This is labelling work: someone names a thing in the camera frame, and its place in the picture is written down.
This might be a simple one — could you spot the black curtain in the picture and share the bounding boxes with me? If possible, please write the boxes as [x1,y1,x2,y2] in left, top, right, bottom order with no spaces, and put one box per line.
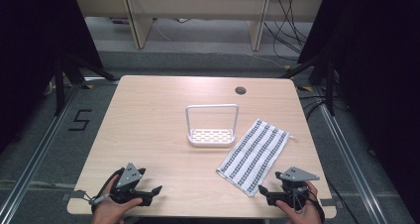
[0,0,104,154]
[296,0,420,217]

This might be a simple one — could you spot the white cable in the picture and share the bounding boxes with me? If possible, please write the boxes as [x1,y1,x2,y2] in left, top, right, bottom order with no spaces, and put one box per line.
[245,52,289,69]

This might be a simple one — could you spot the black metal stand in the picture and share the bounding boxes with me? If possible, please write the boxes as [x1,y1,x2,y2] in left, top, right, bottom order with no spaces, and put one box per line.
[53,51,121,117]
[279,54,339,117]

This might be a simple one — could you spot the black floor cable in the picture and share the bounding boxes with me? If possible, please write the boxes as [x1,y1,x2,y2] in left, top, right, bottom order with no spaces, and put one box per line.
[324,175,362,224]

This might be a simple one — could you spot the person's left hand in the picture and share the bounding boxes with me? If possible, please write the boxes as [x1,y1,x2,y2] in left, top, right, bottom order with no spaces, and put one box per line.
[91,175,144,224]

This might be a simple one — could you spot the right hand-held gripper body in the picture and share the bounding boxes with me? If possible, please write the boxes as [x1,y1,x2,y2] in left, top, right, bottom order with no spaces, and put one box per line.
[265,166,321,212]

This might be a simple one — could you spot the black cable with grey plug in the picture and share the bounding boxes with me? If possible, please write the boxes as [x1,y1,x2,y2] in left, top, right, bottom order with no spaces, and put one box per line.
[80,167,126,215]

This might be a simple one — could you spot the black floor cables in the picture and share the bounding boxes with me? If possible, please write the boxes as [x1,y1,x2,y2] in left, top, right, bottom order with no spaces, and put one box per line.
[297,94,348,121]

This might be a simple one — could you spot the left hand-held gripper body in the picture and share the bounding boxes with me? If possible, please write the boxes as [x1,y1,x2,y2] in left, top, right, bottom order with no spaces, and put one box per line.
[110,163,155,207]

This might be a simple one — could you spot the bundle of black cables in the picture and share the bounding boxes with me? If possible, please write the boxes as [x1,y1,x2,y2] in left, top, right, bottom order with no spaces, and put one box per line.
[262,0,314,61]

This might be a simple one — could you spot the striped white dish cloth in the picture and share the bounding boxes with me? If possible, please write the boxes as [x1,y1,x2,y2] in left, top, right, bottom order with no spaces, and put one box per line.
[215,118,299,198]

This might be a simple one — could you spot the person's right hand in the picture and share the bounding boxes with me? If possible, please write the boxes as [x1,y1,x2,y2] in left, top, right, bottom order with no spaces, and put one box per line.
[274,179,323,224]

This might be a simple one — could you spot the aluminium floor rail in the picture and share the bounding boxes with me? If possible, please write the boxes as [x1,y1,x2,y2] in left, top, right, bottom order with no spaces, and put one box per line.
[0,82,83,224]
[315,84,388,224]

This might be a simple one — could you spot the white rack with handle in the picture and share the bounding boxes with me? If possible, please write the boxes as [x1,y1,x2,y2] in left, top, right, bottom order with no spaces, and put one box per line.
[184,103,240,149]

